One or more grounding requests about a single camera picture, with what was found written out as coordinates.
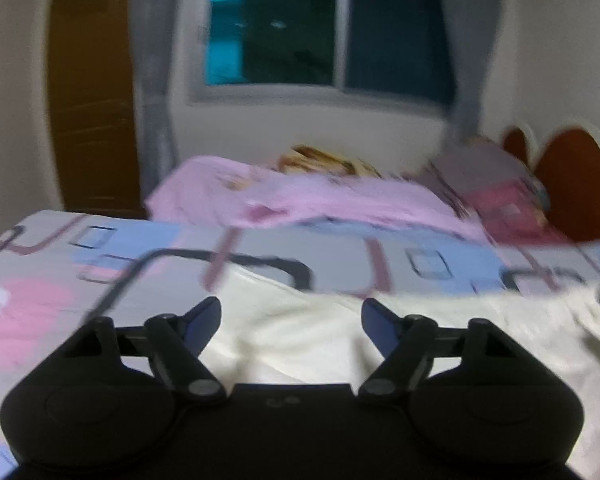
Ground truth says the brown and white headboard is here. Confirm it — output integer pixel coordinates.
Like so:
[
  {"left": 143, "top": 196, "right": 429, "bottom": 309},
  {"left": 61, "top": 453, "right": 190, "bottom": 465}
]
[{"left": 500, "top": 119, "right": 600, "bottom": 243}]

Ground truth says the pink blanket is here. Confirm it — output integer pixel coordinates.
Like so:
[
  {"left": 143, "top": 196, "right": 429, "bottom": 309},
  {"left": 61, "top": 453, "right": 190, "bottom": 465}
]
[{"left": 145, "top": 155, "right": 491, "bottom": 243}]

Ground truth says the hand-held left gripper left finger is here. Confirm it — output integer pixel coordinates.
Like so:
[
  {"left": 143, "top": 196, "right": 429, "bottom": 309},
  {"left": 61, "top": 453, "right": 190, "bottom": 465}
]
[{"left": 65, "top": 296, "right": 227, "bottom": 405}]

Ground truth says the bed with patterned sheet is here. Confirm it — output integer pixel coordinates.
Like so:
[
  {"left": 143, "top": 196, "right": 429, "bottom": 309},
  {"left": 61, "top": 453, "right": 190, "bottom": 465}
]
[{"left": 0, "top": 209, "right": 600, "bottom": 480}]

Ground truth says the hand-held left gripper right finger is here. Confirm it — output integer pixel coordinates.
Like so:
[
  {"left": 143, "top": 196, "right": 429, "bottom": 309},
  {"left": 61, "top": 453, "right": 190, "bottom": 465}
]
[{"left": 357, "top": 299, "right": 524, "bottom": 405}]

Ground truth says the white puffer jacket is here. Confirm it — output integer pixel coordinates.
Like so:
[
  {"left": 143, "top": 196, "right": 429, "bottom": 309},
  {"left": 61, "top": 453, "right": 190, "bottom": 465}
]
[{"left": 202, "top": 265, "right": 600, "bottom": 480}]

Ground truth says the brown wooden door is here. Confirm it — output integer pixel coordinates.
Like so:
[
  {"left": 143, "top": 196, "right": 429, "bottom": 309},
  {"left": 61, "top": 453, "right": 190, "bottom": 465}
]
[{"left": 47, "top": 0, "right": 146, "bottom": 218}]

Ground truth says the grey curtain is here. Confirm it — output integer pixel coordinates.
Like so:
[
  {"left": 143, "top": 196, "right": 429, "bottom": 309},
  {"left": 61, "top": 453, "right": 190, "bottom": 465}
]
[
  {"left": 432, "top": 0, "right": 497, "bottom": 142},
  {"left": 129, "top": 0, "right": 175, "bottom": 203}
]

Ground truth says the sliding glass window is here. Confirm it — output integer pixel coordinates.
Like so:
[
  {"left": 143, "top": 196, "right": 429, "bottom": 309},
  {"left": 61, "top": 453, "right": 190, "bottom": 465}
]
[{"left": 190, "top": 0, "right": 456, "bottom": 107}]

